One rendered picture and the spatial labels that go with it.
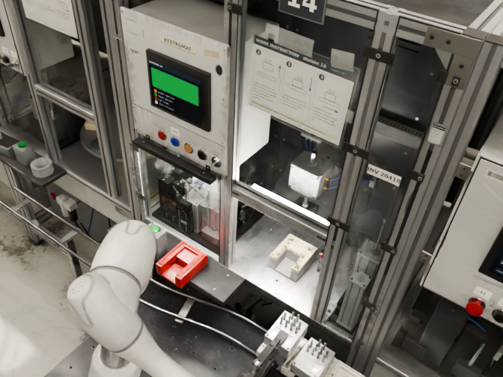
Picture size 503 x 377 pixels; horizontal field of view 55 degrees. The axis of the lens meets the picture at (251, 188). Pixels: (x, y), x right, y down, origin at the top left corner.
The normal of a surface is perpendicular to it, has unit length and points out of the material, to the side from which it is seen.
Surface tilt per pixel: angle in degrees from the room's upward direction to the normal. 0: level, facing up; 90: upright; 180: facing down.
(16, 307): 0
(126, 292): 58
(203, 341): 0
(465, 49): 90
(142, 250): 44
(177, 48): 90
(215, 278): 0
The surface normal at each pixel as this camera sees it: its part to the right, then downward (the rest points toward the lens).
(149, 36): -0.58, 0.51
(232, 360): 0.05, -0.76
